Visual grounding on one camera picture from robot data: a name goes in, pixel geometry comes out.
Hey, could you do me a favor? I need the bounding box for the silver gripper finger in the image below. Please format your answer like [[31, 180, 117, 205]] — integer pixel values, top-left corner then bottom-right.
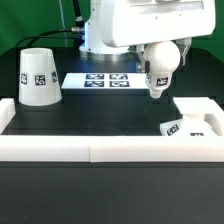
[[136, 45, 145, 72]]

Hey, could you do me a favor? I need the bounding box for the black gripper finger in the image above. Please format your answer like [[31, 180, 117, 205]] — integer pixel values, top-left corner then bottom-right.
[[177, 38, 192, 64]]

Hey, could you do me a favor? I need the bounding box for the white lamp bulb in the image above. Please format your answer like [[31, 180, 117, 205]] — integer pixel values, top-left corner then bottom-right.
[[143, 41, 180, 99]]

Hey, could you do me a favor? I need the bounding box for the white lamp base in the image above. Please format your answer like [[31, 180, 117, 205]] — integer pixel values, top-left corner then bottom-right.
[[160, 97, 224, 137]]

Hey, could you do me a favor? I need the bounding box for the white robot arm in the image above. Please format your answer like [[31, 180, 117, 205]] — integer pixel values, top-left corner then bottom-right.
[[79, 0, 216, 72]]

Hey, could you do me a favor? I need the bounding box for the white lamp shade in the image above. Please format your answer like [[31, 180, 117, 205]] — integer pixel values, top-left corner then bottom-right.
[[19, 48, 62, 106]]

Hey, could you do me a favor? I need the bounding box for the white marker sheet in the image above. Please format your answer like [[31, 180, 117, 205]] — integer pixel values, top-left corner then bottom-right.
[[62, 73, 147, 89]]

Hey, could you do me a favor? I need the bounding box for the white U-shaped fence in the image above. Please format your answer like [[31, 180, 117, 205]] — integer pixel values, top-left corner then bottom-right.
[[0, 98, 224, 162]]

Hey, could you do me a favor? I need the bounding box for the black cable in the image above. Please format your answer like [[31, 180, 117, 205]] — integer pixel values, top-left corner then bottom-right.
[[15, 0, 86, 58]]

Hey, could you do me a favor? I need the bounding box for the thin white cable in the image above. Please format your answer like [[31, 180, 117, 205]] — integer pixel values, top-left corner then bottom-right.
[[58, 0, 69, 48]]

